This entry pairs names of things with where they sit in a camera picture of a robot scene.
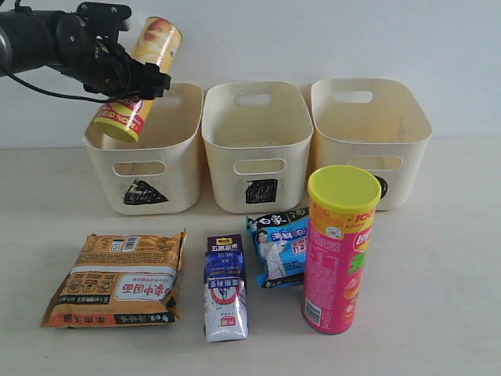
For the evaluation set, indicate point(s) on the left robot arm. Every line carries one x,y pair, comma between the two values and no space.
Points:
28,42

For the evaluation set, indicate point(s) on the orange instant noodle packet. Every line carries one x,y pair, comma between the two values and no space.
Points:
120,281

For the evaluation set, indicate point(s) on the white blue milk carton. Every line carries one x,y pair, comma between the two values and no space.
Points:
225,297

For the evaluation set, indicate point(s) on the blue instant noodle packet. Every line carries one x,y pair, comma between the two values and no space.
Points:
280,241

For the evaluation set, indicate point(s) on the purple juice carton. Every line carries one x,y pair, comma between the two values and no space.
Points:
225,245

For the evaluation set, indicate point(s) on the pink chips can yellow lid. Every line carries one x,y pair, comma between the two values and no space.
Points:
342,207

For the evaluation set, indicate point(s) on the left cream plastic bin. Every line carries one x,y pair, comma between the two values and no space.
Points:
161,173

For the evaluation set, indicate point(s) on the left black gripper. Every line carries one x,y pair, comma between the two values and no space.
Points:
89,52

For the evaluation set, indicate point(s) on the right cream plastic bin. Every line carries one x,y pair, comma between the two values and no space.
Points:
371,123

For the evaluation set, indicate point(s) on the cream plastic bin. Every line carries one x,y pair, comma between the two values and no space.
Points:
371,123
161,173
257,138

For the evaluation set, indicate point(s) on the middle cream plastic bin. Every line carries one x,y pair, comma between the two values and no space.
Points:
257,138

